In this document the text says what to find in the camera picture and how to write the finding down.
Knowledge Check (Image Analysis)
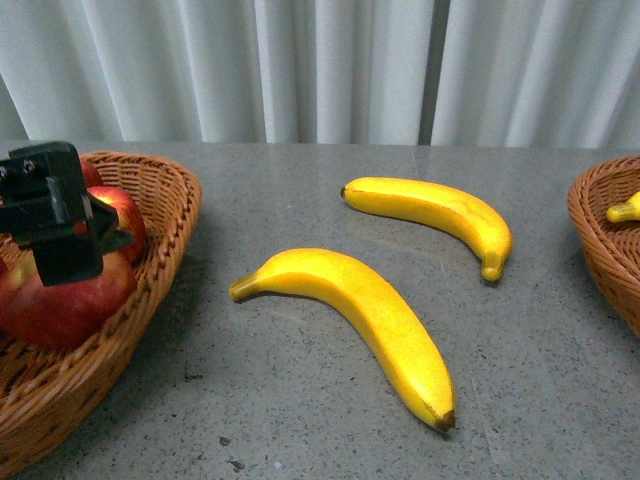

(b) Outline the large yellow banana front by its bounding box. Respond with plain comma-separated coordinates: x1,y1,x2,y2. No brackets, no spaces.
229,248,456,434

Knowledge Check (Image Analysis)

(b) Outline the yellow-red apple in basket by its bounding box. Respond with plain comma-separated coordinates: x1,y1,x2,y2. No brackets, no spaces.
88,185,147,264

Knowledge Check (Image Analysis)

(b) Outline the large red apple front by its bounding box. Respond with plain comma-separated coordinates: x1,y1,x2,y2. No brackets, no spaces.
1,252,137,350

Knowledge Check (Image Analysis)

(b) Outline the left brown wicker basket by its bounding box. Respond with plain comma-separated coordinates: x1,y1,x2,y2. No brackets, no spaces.
1,151,202,479

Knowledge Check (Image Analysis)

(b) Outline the rear red apple in basket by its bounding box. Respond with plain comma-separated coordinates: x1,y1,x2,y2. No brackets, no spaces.
80,158,104,188

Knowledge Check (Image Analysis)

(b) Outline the brown wicker basket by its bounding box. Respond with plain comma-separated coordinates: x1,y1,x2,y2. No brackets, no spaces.
1,151,202,479
567,156,639,333

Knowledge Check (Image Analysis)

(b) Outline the right brown wicker basket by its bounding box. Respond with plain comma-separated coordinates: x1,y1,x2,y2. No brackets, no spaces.
567,156,639,333

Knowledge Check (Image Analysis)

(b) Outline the white pleated curtain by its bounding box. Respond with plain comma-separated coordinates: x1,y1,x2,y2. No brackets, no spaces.
1,1,639,148

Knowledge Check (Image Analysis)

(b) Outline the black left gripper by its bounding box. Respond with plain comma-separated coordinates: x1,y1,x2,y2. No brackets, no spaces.
1,141,135,287

